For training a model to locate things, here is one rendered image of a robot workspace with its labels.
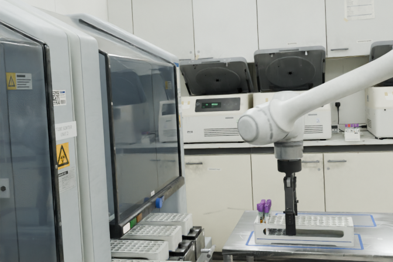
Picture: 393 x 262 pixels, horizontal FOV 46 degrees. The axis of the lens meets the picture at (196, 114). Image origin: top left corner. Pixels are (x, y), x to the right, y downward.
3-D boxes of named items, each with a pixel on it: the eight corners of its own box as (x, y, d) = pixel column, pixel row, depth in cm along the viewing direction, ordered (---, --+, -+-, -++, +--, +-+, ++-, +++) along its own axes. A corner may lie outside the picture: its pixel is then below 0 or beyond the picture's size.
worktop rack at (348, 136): (359, 141, 319) (359, 131, 318) (344, 141, 322) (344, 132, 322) (359, 136, 347) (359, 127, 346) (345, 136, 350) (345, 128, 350)
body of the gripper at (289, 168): (300, 161, 140) (302, 190, 141) (302, 156, 149) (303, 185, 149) (275, 161, 142) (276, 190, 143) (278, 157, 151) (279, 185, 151)
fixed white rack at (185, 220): (105, 237, 164) (104, 220, 164) (116, 228, 174) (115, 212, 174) (186, 239, 158) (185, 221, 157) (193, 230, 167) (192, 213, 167)
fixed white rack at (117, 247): (61, 271, 135) (60, 250, 134) (78, 258, 144) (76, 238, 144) (159, 275, 128) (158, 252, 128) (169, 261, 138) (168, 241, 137)
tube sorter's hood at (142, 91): (-62, 234, 122) (-82, -10, 119) (57, 185, 181) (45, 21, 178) (121, 238, 110) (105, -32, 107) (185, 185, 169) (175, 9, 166)
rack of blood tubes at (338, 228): (254, 242, 145) (253, 223, 145) (258, 233, 155) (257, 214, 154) (354, 247, 137) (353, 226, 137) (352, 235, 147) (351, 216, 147)
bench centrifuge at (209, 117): (175, 144, 354) (170, 59, 350) (196, 135, 414) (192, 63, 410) (248, 142, 339) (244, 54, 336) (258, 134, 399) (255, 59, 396)
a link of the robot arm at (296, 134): (281, 138, 153) (260, 142, 142) (278, 90, 152) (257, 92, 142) (311, 138, 146) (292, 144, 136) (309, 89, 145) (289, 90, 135)
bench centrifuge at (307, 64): (253, 142, 339) (248, 48, 336) (260, 134, 400) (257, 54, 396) (332, 141, 327) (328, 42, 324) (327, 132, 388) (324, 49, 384)
